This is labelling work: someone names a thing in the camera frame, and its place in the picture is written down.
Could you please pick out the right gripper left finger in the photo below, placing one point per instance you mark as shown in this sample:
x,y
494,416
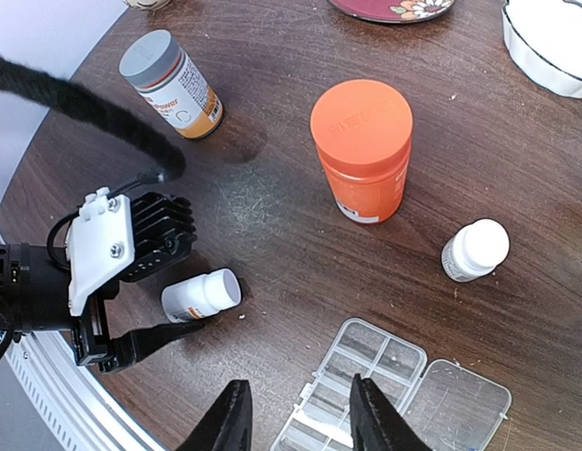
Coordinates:
x,y
227,424

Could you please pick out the orange pill bottle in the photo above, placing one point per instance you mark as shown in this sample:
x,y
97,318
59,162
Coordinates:
x,y
362,131

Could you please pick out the front aluminium rail base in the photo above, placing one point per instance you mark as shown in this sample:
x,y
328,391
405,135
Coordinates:
x,y
72,404

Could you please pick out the white ceramic rice bowl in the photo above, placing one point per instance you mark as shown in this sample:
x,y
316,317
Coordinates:
x,y
146,5

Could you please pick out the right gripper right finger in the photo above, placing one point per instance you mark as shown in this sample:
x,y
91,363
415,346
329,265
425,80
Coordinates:
x,y
375,423

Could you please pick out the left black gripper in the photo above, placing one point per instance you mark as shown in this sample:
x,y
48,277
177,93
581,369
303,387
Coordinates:
x,y
92,344

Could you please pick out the grey lid vitamin bottle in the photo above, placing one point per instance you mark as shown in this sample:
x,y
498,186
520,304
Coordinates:
x,y
165,76

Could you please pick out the white scalloped bowl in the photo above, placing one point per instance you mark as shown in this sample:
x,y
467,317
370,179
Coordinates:
x,y
544,40

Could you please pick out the red floral plate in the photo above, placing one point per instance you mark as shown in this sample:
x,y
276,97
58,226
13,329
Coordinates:
x,y
393,11

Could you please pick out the small white bottle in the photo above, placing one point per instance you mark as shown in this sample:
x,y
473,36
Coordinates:
x,y
202,296
475,250

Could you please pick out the clear plastic pill organizer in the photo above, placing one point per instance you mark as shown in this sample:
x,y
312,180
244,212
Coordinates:
x,y
448,406

